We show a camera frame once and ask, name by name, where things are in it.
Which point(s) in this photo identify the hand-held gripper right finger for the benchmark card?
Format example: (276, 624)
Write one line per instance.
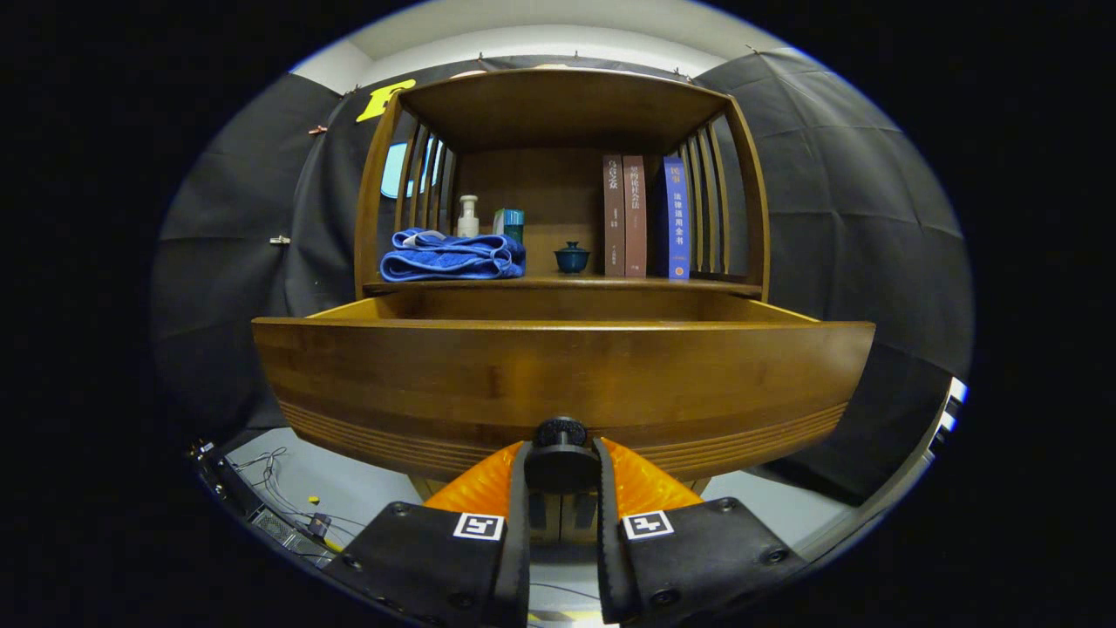
(608, 567)

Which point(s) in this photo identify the wooden cabinet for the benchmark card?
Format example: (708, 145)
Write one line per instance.
(558, 113)

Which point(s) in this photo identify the dark blue lidded teacup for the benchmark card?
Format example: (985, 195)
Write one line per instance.
(572, 260)

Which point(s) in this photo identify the black backdrop cloth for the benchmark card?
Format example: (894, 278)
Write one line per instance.
(872, 218)

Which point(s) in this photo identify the wooden countertop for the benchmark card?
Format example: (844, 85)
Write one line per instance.
(610, 283)

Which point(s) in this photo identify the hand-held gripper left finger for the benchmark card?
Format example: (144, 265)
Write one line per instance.
(520, 558)

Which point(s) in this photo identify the dark brown book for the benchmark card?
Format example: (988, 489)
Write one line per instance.
(614, 218)

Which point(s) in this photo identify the teal capped bottle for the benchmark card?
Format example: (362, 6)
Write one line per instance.
(514, 225)

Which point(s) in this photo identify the blue book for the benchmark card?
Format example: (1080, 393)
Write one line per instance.
(676, 218)

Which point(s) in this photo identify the wooden drawer with black knob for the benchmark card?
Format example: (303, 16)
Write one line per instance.
(558, 375)

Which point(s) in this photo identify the blue folded towel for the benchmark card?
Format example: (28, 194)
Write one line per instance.
(453, 262)

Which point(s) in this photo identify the white pump bottle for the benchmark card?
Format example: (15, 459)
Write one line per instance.
(468, 225)

